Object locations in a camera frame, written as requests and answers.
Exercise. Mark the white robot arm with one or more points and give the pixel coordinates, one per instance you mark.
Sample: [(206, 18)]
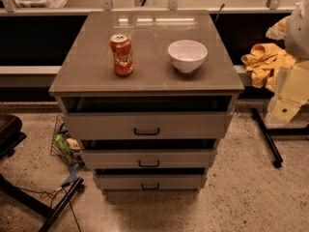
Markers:
[(297, 35)]

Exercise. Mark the red soda can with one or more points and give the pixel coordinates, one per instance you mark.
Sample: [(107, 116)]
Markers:
[(122, 54)]

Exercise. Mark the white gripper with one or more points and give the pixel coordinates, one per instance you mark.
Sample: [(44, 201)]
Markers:
[(297, 36)]

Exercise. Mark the grey top drawer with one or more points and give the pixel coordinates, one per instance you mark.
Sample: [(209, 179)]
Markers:
[(170, 125)]

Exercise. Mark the yellow crumpled cloth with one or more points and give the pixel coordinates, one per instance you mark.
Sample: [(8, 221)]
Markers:
[(264, 62)]

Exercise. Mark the grey drawer cabinet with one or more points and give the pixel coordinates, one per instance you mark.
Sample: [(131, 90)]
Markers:
[(87, 82)]

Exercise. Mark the blue tape strip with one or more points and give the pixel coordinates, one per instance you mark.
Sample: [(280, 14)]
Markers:
[(73, 170)]

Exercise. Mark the black stand leg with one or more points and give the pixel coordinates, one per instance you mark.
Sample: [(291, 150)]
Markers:
[(270, 133)]

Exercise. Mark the grey middle drawer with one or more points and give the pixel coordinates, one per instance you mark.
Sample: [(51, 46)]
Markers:
[(118, 159)]

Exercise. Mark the white bowl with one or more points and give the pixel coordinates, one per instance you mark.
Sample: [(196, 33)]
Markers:
[(187, 55)]

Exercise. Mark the black chair base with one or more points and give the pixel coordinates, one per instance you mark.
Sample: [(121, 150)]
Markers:
[(40, 175)]

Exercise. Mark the wire basket with items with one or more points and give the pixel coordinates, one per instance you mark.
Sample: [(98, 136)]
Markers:
[(61, 146)]

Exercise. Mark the grey bottom drawer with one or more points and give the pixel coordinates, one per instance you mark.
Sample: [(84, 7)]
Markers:
[(152, 182)]

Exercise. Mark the grey drawer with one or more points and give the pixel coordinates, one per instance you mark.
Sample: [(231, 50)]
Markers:
[(170, 125), (152, 182), (118, 159)]

